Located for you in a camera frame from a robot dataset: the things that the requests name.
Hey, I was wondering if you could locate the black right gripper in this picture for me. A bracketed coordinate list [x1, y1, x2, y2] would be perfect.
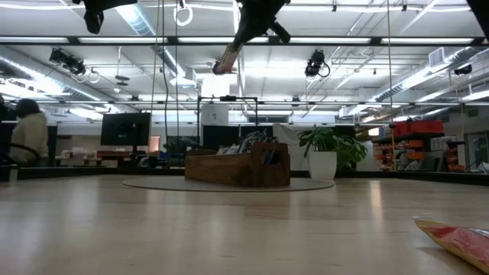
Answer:
[233, 0, 290, 47]

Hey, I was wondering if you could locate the black overhead light bar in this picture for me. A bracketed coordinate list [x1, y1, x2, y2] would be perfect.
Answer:
[0, 35, 489, 47]

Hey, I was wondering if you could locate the black monitor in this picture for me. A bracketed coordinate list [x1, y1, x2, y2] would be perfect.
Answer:
[100, 112, 152, 147]

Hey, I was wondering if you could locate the black partition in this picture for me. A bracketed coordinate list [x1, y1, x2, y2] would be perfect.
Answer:
[202, 125, 274, 153]

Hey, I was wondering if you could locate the white board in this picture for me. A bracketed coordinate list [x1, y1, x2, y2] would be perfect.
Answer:
[272, 122, 311, 172]

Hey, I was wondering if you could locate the person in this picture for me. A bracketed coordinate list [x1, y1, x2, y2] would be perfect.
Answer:
[9, 98, 50, 168]

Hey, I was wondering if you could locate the green plant in white pot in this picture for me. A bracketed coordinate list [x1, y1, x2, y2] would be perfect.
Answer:
[296, 127, 368, 181]

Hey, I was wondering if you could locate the round grey mat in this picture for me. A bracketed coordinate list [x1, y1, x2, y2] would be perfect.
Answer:
[121, 174, 335, 193]

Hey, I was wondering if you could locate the shelf with red bins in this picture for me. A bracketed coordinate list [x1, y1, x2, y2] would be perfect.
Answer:
[372, 119, 468, 173]

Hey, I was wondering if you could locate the silver ceiling air duct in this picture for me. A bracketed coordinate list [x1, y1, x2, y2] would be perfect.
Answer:
[108, 0, 199, 91]

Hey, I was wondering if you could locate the white cable loop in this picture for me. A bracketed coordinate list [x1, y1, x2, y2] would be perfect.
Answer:
[173, 0, 194, 28]

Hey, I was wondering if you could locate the black hanging cable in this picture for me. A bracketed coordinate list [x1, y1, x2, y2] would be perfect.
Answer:
[161, 0, 170, 154]

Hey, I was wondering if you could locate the tan hanging rope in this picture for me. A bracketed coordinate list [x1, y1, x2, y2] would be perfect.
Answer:
[148, 0, 160, 157]

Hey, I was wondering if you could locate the thin hanging cable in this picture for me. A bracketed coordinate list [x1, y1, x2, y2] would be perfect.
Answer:
[174, 22, 181, 154]

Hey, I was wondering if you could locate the wooden tea box with handle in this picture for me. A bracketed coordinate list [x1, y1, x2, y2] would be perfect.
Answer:
[184, 141, 291, 188]

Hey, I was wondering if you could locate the black table frame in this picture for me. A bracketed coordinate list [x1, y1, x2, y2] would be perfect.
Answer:
[0, 164, 489, 187]

